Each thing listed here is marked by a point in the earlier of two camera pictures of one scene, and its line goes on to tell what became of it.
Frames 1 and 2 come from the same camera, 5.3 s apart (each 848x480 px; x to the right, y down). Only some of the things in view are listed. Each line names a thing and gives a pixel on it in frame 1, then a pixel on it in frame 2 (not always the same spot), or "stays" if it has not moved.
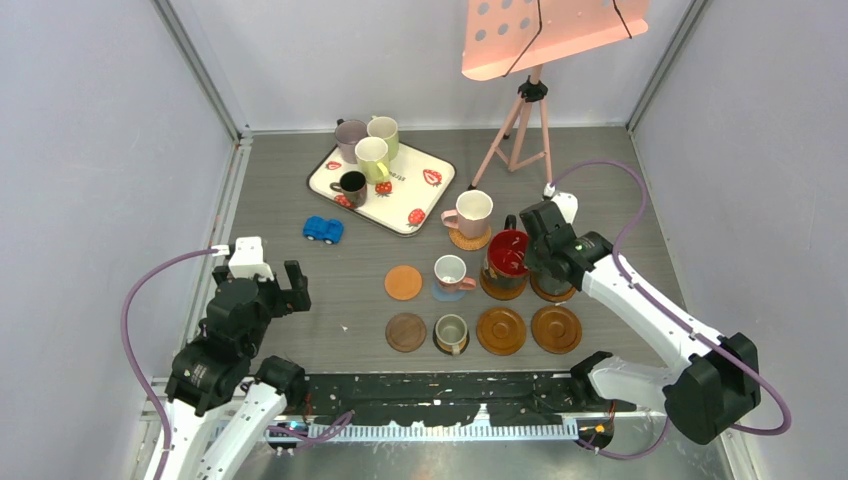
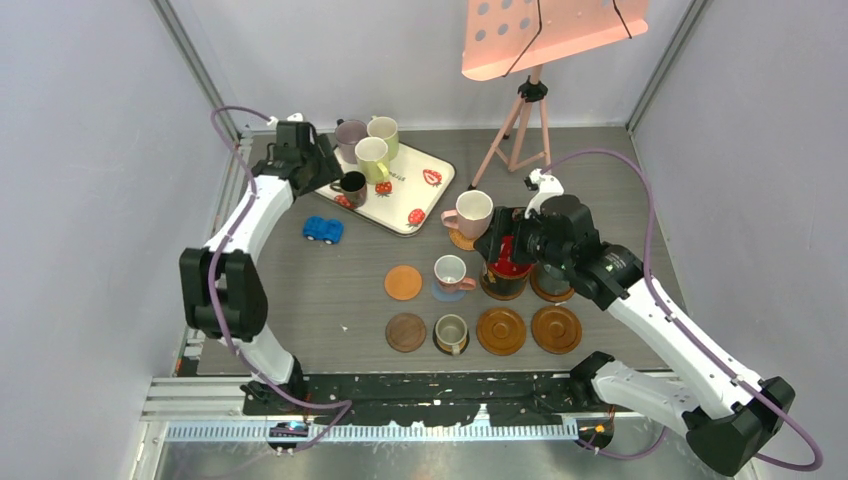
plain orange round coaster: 403,282 stays
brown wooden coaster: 549,297 stays
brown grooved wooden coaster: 501,331 stays
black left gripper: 299,298 → 330,170
